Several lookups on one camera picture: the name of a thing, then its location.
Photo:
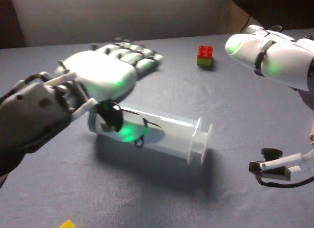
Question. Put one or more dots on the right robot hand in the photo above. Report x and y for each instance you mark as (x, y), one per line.
(282, 58)

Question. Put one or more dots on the red and green toy brick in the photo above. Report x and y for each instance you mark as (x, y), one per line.
(204, 56)

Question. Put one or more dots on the large clear plastic syringe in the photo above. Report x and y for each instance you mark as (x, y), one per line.
(176, 134)

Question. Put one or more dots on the yellow toy block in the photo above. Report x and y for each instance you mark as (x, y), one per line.
(67, 224)

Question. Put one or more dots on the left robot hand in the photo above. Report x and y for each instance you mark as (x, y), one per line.
(98, 71)

